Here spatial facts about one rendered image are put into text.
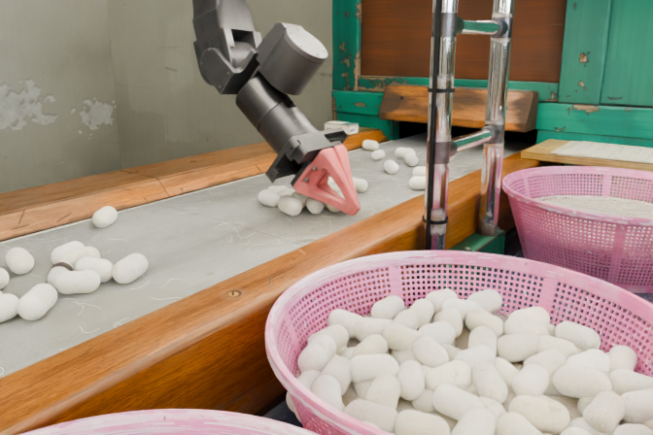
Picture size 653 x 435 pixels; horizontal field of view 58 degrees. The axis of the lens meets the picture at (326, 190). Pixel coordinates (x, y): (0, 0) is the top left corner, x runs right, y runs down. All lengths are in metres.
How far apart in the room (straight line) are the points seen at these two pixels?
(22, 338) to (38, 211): 0.28
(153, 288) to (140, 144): 2.56
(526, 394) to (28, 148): 2.68
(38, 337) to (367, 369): 0.24
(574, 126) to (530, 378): 0.76
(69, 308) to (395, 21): 0.92
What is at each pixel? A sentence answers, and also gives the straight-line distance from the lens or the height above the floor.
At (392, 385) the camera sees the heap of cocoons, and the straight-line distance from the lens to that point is 0.37.
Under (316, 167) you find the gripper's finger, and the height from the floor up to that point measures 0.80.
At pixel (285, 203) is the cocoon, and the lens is 0.70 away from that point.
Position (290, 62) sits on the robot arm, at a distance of 0.68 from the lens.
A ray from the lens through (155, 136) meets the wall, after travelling 2.97.
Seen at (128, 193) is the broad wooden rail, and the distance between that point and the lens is 0.79.
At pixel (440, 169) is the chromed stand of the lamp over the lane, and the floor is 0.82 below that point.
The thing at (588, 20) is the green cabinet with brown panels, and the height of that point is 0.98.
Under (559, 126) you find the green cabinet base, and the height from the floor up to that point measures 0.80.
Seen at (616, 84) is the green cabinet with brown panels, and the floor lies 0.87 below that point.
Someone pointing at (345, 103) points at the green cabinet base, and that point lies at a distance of 1.31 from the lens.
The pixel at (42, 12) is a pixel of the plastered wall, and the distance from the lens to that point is 2.96.
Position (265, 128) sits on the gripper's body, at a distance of 0.70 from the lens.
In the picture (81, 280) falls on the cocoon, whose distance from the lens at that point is 0.53.
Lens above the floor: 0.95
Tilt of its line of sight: 14 degrees down
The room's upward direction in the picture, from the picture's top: straight up
